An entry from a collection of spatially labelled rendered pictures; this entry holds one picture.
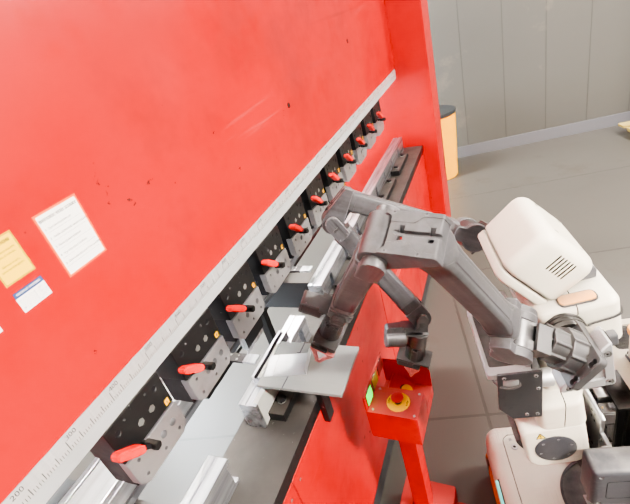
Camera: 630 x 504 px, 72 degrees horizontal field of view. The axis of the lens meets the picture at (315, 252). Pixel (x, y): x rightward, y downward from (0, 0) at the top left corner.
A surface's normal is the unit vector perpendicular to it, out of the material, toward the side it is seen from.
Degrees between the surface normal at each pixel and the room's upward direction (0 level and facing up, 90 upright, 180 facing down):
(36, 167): 90
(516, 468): 0
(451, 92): 90
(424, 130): 90
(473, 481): 0
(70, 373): 90
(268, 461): 0
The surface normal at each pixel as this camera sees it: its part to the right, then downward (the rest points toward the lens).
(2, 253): 0.91, -0.03
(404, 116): -0.34, 0.55
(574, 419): -0.10, 0.52
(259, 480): -0.25, -0.84
